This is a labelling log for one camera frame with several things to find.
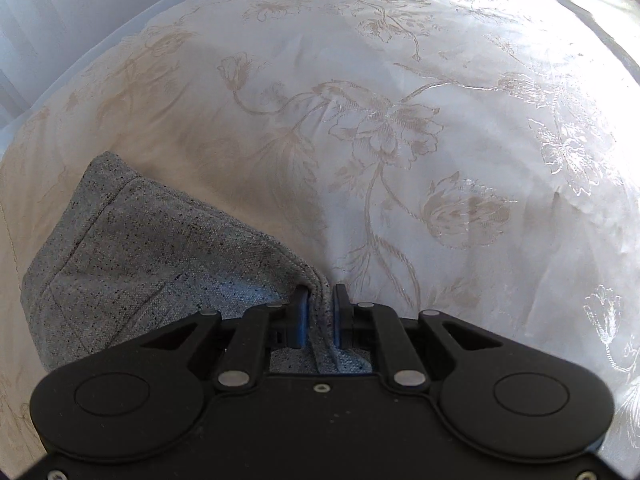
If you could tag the cream tufted headboard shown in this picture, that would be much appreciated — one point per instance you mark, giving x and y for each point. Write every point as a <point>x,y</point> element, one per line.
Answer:
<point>621,5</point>

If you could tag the grey speckled pants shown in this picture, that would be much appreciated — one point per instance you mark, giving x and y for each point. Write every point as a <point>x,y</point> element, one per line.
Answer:
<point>150,260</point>

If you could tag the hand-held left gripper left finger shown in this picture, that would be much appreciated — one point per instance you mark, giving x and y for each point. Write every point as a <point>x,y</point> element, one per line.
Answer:
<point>300,321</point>

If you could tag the cream floral bedspread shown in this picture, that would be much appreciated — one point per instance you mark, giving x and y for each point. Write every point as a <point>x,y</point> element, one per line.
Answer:
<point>400,110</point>

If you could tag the white sheer curtain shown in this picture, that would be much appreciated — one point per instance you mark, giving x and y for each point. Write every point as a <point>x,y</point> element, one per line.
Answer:
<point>60,20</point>

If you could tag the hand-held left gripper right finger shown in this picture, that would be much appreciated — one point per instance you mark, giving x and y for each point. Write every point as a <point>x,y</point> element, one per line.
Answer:
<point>338,321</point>

